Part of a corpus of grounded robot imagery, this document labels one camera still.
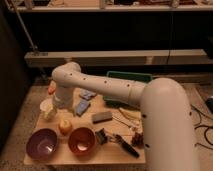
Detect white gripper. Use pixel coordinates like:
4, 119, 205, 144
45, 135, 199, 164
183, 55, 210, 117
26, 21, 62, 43
52, 95, 73, 111

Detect yellow red apple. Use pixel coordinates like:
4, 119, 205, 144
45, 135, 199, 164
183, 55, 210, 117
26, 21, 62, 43
58, 119, 72, 135

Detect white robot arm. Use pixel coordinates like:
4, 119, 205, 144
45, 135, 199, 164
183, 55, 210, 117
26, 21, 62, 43
52, 62, 200, 171

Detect white paper cup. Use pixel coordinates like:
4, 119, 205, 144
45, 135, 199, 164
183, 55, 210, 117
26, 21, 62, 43
40, 98, 57, 121

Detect orange carrot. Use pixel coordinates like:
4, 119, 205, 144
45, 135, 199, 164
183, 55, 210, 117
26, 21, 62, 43
48, 81, 56, 95

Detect grey blue cloth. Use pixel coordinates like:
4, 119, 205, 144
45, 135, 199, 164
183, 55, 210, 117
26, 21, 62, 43
80, 90, 96, 101

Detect wooden board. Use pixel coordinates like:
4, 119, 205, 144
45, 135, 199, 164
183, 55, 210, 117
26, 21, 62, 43
24, 95, 145, 165

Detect grey rectangular block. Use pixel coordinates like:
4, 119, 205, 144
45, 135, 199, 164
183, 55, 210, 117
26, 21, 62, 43
92, 111, 112, 124

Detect red orange bowl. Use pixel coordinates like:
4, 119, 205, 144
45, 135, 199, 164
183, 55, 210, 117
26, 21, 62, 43
68, 127, 96, 156

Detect purple bowl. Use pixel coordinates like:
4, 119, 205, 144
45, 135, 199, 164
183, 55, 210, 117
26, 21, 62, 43
26, 128, 58, 160

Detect black binder clip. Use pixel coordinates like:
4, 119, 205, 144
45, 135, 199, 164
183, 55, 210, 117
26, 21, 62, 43
95, 129, 112, 145

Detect banana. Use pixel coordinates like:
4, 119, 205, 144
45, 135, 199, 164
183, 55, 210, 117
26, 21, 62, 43
119, 108, 141, 120

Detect green plastic tray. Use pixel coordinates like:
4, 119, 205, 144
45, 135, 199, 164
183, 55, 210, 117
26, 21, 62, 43
103, 71, 153, 107

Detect black handled tool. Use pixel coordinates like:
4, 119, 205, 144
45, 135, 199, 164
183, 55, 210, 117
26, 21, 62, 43
114, 134, 139, 158

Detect metal shelf rail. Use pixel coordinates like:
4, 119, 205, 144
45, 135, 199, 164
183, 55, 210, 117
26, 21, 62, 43
25, 49, 213, 67

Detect black cables on floor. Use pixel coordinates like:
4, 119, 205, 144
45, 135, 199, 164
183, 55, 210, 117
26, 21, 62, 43
190, 103, 213, 151

